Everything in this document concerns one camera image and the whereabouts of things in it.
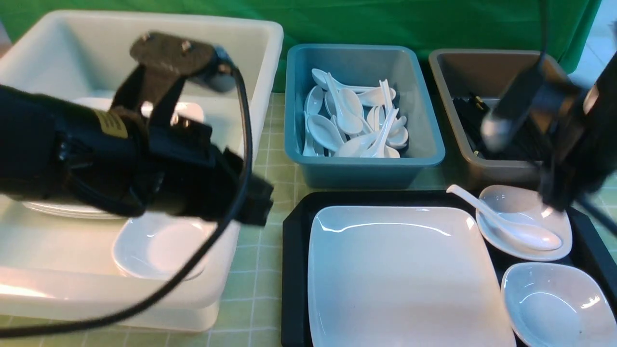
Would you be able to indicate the white ceramic soup spoon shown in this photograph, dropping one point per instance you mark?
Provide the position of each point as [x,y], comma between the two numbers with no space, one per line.
[528,235]

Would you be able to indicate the large white plastic tub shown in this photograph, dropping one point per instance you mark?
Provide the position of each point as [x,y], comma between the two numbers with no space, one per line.
[55,267]

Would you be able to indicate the grey-brown plastic bin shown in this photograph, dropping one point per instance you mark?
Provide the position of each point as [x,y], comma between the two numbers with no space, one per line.
[487,73]

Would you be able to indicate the white sauce dish in tub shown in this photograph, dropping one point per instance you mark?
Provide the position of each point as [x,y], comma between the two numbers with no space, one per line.
[155,246]

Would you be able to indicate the large white square plate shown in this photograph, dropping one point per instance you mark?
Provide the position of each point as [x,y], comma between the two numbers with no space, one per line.
[402,277]

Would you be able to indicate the green checked tablecloth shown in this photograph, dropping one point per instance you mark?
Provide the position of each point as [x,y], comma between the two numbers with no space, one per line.
[249,313]

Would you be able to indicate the teal plastic bin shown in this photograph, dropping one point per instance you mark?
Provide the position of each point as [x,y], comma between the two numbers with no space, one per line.
[362,65]

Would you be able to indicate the pile of white spoons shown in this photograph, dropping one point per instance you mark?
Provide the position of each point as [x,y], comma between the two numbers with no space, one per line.
[352,121]

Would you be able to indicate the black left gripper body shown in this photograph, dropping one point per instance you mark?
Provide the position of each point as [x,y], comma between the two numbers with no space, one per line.
[182,173]

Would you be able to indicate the stacked white square plates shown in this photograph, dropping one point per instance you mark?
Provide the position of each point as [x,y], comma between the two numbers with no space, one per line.
[187,109]

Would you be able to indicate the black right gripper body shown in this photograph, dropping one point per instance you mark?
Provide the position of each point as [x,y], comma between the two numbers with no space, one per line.
[577,164]

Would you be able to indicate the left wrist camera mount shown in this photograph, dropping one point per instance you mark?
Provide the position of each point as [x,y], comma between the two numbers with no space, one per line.
[165,63]

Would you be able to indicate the black serving tray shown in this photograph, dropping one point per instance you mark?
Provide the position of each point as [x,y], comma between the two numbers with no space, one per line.
[588,254]

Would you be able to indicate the green backdrop cloth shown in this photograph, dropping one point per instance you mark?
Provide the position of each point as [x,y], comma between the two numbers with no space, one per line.
[559,26]

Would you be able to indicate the white sauce dish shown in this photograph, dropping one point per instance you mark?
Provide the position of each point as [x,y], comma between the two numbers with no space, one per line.
[553,305]
[523,206]
[155,246]

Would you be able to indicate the pile of black chopsticks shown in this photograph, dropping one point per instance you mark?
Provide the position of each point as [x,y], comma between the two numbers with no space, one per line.
[527,144]

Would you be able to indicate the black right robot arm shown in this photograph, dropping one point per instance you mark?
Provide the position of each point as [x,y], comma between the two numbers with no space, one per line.
[599,102]

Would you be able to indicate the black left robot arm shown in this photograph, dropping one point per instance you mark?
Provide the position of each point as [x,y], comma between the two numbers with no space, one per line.
[117,161]

